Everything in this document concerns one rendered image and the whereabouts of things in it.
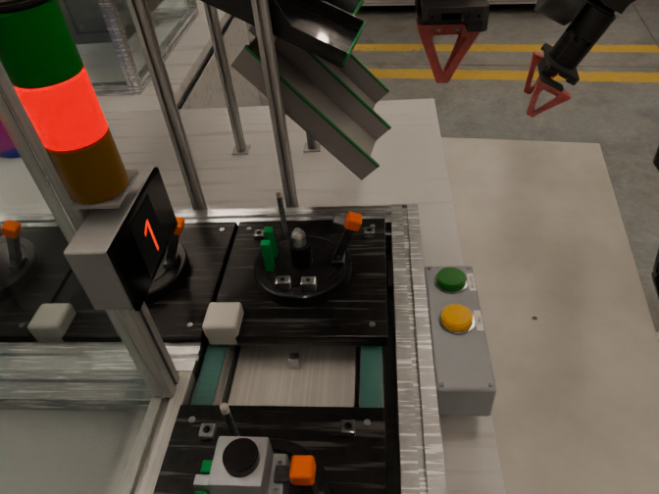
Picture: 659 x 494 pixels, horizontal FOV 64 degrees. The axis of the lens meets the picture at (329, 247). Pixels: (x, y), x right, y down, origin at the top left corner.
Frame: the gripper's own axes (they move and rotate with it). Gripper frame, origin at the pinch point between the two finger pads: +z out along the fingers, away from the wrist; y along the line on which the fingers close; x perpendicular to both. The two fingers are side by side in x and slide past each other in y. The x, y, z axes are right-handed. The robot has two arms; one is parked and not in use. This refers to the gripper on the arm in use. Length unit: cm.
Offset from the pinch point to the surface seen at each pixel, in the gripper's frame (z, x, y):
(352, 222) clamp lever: 17.3, -10.5, 6.0
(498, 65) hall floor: 121, 72, -286
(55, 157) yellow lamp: -5.8, -31.9, 26.5
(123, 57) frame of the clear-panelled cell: 29, -78, -80
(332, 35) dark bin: 3.7, -14.5, -23.1
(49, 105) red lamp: -10.1, -30.5, 26.6
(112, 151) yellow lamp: -4.9, -28.5, 24.3
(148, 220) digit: 2.9, -28.1, 23.3
